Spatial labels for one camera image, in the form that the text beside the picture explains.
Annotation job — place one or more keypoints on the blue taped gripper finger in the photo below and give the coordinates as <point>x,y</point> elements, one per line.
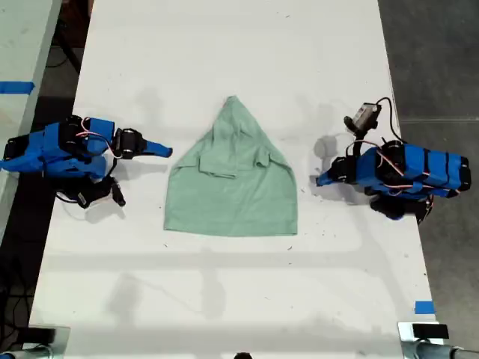
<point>159,153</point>
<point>159,147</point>
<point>325,175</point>
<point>326,181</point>

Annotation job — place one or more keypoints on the pale green T-shirt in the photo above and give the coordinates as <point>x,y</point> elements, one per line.
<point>232,190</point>

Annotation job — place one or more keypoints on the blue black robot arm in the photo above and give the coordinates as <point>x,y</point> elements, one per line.
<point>56,149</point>
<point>419,168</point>

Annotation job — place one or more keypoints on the long blue tape strip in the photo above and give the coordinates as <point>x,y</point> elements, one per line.
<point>16,87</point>

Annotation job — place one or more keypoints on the white side table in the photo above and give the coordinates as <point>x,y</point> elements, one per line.
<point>22,45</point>

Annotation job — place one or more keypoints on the short blue tape piece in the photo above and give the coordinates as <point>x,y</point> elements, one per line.
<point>424,307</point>

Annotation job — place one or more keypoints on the small black box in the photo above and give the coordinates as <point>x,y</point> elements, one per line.
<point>37,334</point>
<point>430,331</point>

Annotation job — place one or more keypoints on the metal table clamp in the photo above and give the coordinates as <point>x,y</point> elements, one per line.
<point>56,346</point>
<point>411,348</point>

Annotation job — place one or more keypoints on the black round object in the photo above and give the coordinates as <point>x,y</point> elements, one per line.
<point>243,355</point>

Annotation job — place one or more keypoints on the grey labelled camera box on stalk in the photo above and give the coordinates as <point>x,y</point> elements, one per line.
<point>366,115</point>

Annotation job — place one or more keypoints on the black camera box on stalk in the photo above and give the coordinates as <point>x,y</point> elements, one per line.
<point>91,193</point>

